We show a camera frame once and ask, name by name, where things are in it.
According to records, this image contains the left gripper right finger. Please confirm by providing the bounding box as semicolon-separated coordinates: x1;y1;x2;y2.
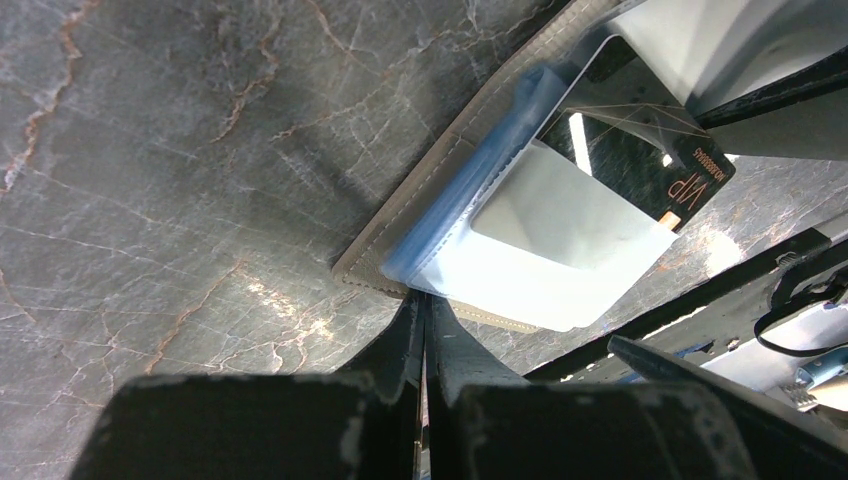
423;295;756;479

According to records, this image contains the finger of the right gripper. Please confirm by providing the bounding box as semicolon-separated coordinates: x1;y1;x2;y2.
607;336;847;479

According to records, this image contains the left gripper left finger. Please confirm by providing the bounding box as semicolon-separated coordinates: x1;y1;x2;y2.
71;293;424;479

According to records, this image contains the grey card holder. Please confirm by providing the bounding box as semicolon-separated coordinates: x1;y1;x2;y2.
332;1;676;332

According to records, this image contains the black VIP credit card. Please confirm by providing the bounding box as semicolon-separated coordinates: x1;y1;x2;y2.
537;36;736;232

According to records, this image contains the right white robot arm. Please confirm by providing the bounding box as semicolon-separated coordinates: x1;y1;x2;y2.
530;1;847;479

